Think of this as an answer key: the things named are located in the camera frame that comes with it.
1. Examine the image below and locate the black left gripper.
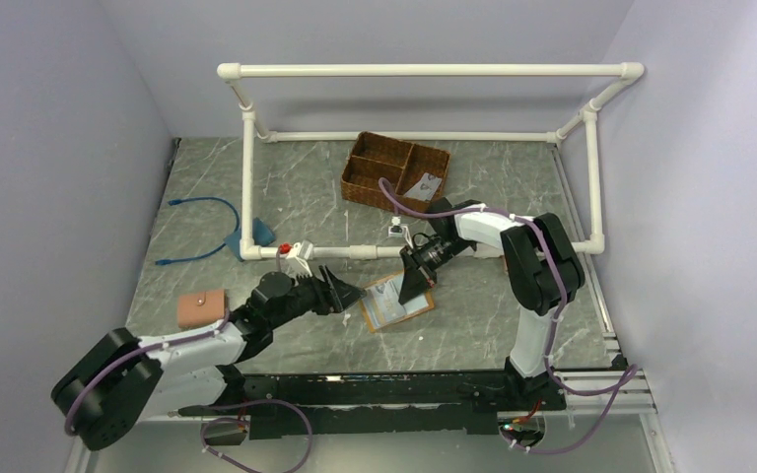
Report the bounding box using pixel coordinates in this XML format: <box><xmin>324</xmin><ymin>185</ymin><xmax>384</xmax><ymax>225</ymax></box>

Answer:
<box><xmin>269</xmin><ymin>263</ymin><xmax>366</xmax><ymax>330</ymax></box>

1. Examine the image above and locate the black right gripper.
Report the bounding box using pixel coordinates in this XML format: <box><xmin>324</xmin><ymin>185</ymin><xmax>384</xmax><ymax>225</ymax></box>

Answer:
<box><xmin>399</xmin><ymin>236</ymin><xmax>472</xmax><ymax>304</ymax></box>

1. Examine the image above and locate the orange card holder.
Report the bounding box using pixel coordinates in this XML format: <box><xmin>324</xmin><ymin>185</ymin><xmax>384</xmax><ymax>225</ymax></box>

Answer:
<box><xmin>359</xmin><ymin>270</ymin><xmax>437</xmax><ymax>334</ymax></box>

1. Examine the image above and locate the blue credit cards stack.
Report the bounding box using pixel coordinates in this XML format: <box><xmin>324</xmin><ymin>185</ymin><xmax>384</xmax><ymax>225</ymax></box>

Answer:
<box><xmin>363</xmin><ymin>274</ymin><xmax>434</xmax><ymax>328</ymax></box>

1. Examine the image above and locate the white patterned credit card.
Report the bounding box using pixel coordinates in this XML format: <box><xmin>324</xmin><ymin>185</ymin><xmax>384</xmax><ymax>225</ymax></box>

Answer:
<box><xmin>403</xmin><ymin>172</ymin><xmax>443</xmax><ymax>202</ymax></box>

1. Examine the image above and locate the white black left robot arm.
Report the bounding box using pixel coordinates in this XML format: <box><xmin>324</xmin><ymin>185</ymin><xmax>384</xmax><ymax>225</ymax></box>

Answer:
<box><xmin>51</xmin><ymin>265</ymin><xmax>367</xmax><ymax>451</ymax></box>

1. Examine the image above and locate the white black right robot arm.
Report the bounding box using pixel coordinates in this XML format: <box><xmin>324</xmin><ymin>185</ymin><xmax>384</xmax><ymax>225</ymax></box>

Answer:
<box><xmin>398</xmin><ymin>198</ymin><xmax>585</xmax><ymax>409</ymax></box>

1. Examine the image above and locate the teal blue pouch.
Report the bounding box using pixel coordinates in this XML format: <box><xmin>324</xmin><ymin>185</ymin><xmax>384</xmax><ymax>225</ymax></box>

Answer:
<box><xmin>223</xmin><ymin>218</ymin><xmax>276</xmax><ymax>260</ymax></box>

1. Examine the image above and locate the brown woven wicker basket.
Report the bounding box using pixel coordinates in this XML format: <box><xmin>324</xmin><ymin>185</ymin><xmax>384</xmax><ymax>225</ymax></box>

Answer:
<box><xmin>340</xmin><ymin>131</ymin><xmax>450</xmax><ymax>212</ymax></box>

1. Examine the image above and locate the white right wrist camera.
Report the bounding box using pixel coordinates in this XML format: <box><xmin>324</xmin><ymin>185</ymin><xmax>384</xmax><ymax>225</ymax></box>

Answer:
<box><xmin>387</xmin><ymin>216</ymin><xmax>409</xmax><ymax>241</ymax></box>

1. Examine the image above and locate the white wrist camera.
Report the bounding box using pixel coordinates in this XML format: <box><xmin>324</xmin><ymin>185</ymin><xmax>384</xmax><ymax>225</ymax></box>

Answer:
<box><xmin>387</xmin><ymin>216</ymin><xmax>409</xmax><ymax>241</ymax></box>
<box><xmin>275</xmin><ymin>240</ymin><xmax>313</xmax><ymax>278</ymax></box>

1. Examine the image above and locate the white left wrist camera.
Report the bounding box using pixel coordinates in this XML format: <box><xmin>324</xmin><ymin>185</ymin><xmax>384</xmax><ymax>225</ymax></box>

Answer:
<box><xmin>275</xmin><ymin>240</ymin><xmax>313</xmax><ymax>278</ymax></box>

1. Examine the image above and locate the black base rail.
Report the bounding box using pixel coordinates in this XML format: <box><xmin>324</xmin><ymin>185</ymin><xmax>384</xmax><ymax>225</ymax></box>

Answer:
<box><xmin>178</xmin><ymin>369</ymin><xmax>567</xmax><ymax>439</ymax></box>

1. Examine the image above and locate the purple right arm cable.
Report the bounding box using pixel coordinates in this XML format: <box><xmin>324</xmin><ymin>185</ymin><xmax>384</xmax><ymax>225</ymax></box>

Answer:
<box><xmin>377</xmin><ymin>177</ymin><xmax>641</xmax><ymax>406</ymax></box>

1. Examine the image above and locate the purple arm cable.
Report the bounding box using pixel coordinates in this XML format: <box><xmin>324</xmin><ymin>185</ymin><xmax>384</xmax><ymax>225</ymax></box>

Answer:
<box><xmin>377</xmin><ymin>177</ymin><xmax>641</xmax><ymax>406</ymax></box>
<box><xmin>63</xmin><ymin>312</ymin><xmax>233</xmax><ymax>438</ymax></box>

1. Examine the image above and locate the aluminium extrusion frame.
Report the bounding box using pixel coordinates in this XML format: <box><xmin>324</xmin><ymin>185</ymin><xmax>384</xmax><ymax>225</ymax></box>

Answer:
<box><xmin>66</xmin><ymin>370</ymin><xmax>674</xmax><ymax>472</ymax></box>

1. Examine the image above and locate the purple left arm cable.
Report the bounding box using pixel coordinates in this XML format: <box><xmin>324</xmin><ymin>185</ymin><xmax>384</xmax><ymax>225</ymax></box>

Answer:
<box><xmin>63</xmin><ymin>312</ymin><xmax>233</xmax><ymax>438</ymax></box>

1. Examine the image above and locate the white PVC pipe frame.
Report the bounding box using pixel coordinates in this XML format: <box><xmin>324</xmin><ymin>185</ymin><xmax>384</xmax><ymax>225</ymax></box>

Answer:
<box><xmin>217</xmin><ymin>62</ymin><xmax>646</xmax><ymax>260</ymax></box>

